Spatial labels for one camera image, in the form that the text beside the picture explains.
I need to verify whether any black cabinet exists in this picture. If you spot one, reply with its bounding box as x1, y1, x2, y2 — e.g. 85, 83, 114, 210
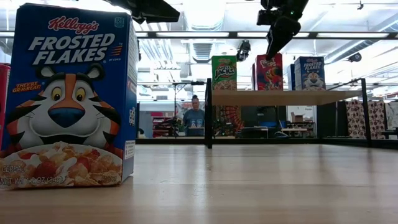
241, 105, 287, 139

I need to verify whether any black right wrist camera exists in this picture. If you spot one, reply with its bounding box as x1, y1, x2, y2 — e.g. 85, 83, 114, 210
256, 9, 275, 26

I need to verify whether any wooden shelf board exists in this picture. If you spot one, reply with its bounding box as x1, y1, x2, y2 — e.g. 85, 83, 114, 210
212, 90, 364, 107

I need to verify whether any cardboard box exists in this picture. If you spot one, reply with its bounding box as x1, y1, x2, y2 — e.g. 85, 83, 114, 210
290, 111, 307, 124

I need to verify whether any black overhead camera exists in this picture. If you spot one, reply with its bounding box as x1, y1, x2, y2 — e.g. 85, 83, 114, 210
235, 39, 251, 62

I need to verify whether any green Apple Jacks cereal box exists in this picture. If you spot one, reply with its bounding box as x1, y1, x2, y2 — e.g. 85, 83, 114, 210
211, 55, 238, 91

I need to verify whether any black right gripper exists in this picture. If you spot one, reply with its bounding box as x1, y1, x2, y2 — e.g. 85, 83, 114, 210
261, 0, 310, 62

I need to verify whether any black background rig frame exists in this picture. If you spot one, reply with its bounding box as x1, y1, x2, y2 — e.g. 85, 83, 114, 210
136, 81, 206, 138

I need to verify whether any small background table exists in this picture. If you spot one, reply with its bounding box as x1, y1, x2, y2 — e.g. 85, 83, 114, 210
281, 126, 309, 138

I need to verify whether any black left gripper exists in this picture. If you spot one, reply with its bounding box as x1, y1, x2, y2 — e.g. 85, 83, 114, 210
104, 0, 180, 24

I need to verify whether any black aluminium rig frame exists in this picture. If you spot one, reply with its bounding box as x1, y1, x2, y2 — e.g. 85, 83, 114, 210
0, 30, 398, 147

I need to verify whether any red storage shelving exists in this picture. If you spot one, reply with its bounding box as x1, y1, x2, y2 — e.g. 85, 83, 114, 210
150, 111, 175, 138

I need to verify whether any black partition panel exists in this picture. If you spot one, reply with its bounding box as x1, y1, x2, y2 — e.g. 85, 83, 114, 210
316, 101, 346, 140

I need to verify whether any brown patterned hanging cloth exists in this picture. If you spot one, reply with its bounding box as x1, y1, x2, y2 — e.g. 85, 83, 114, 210
345, 99, 387, 140

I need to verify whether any person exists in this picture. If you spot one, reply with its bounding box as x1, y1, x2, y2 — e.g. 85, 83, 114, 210
182, 95, 206, 137

